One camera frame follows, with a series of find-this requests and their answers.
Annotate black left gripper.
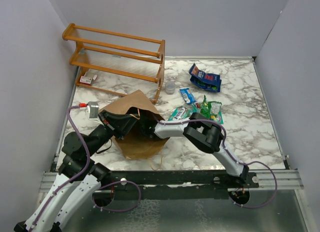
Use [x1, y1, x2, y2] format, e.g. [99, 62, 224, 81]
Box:
[85, 109, 141, 157]

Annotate brown paper bag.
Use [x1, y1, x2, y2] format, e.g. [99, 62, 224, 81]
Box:
[102, 90, 168, 171]

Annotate teal Fox's mint candy bag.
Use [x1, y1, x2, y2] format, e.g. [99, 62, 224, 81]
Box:
[168, 106, 192, 121]

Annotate small blue snack packet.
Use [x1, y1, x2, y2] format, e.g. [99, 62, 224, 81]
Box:
[179, 88, 196, 105]

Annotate green snack packet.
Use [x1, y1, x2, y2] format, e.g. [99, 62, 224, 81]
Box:
[200, 95, 222, 120]

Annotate blue green chips bag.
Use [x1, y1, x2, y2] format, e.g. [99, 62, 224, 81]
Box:
[190, 77, 222, 93]

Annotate blue red chips bag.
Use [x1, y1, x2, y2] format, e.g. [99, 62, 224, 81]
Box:
[188, 63, 222, 86]

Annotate red white snack packets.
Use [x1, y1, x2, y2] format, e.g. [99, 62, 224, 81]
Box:
[191, 102, 224, 124]

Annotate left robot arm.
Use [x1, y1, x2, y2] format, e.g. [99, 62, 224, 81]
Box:
[13, 110, 141, 232]

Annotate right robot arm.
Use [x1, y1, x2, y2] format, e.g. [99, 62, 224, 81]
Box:
[139, 112, 249, 188]

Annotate small clear plastic jar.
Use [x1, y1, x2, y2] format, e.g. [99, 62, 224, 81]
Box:
[165, 80, 176, 95]

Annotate orange wooden shelf rack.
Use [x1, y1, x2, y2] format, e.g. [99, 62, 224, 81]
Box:
[62, 23, 166, 104]

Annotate white red small card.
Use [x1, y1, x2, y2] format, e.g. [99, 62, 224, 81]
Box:
[79, 73, 98, 86]

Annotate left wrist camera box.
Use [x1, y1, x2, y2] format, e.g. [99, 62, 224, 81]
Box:
[86, 101, 99, 120]

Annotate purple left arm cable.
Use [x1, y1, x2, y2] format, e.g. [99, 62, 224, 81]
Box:
[31, 103, 92, 228]

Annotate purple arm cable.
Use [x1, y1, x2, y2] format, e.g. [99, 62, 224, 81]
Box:
[149, 114, 278, 210]
[31, 103, 92, 228]

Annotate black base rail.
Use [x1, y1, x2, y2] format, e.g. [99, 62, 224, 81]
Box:
[88, 163, 259, 200]

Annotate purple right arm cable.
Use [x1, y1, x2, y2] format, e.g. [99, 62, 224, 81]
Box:
[149, 114, 278, 210]

